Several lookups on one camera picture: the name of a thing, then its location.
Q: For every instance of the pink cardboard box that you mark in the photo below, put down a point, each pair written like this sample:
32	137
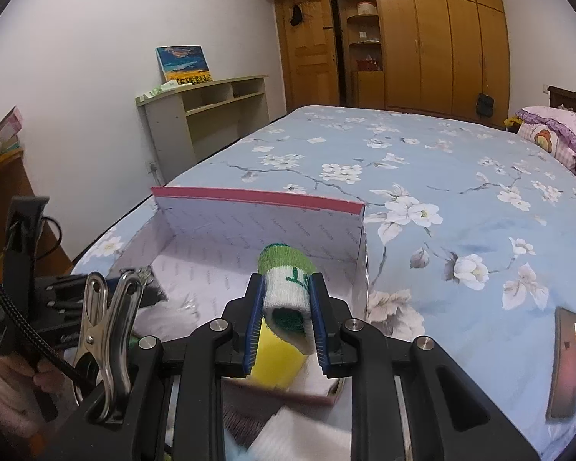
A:
249	223

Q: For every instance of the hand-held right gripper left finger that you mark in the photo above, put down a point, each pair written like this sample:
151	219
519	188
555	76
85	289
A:
252	319

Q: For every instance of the landscape painting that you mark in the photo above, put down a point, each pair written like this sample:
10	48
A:
185	63

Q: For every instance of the person's left hand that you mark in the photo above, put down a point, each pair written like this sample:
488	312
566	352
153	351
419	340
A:
48	378

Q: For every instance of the red ornament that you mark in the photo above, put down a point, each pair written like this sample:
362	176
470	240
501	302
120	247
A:
367	64

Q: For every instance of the black hanging bag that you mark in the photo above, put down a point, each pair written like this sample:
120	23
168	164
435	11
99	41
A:
485	104

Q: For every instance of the wooden door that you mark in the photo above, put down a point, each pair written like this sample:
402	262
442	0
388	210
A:
312	57

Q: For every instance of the bed with blue floral sheet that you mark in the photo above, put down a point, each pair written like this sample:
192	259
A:
413	163

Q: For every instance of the cartoon print pillow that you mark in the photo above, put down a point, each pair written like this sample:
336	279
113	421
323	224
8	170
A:
542	141

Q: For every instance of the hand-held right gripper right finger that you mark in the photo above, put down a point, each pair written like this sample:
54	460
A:
319	326

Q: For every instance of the smartphone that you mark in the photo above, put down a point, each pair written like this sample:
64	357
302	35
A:
564	365

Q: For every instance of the pink ruffled pillow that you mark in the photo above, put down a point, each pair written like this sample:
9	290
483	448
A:
566	122

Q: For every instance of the metal spring clamp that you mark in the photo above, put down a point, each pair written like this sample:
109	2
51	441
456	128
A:
105	345

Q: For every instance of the beige shelf unit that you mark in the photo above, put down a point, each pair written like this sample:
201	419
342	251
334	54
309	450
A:
173	129

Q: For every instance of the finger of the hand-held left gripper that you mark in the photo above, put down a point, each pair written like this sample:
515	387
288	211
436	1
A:
62	295

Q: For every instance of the yellow plush toy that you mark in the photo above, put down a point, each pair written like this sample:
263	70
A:
511	124

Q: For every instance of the green and white packet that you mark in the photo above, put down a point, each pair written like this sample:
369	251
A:
161	89

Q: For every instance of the pink paper box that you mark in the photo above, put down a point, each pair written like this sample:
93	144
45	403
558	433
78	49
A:
7	125

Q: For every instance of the person's left forearm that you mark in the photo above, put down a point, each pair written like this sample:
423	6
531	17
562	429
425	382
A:
0	394

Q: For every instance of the white and green sock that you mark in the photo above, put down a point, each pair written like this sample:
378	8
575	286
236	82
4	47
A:
288	288

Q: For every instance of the yellow sock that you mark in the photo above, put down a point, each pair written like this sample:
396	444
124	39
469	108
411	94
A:
276	360

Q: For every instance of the white round box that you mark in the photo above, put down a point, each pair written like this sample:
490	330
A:
366	8

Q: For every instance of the wooden wardrobe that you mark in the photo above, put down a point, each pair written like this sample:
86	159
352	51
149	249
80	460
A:
437	48

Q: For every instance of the dark wooden headboard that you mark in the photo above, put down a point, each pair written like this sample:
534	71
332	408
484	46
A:
571	98

